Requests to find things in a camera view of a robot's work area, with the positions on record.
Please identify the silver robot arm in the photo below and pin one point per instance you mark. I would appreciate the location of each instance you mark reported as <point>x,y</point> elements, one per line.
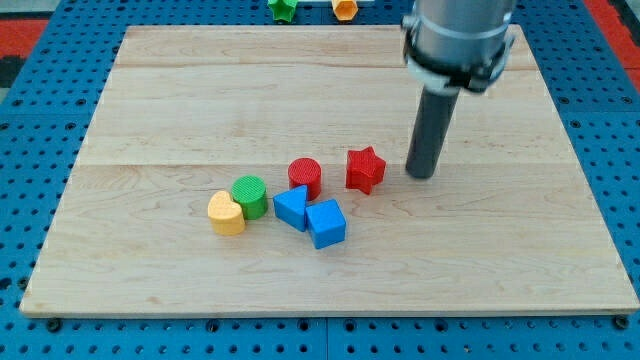
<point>452,45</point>

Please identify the blue cube block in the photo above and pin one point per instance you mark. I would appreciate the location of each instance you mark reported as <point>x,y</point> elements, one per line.
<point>326,223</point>

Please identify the red cylinder block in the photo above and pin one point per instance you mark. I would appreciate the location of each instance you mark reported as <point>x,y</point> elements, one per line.
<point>306,171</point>

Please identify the blue triangle block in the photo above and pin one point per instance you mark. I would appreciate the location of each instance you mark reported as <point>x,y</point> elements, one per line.
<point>290,207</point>

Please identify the red star block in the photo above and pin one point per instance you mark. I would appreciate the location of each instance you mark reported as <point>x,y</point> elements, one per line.
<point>364,170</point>

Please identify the green cylinder block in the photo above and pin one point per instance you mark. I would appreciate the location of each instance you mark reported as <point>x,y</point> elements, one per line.
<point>250,193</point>

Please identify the wooden board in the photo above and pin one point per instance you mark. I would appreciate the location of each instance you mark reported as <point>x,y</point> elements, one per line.
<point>506,226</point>

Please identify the yellow heart block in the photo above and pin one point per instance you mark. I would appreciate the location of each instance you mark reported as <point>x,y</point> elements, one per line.
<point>226,216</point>

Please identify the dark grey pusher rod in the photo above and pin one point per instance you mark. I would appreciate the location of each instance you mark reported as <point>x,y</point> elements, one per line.
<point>430,128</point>

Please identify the orange hexagon block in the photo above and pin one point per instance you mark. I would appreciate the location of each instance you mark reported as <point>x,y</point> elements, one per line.
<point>344,10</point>

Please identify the green star block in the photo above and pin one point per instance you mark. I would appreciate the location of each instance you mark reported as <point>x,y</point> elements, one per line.
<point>283,10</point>

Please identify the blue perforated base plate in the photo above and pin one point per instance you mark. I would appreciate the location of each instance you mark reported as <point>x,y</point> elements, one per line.
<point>46,113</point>

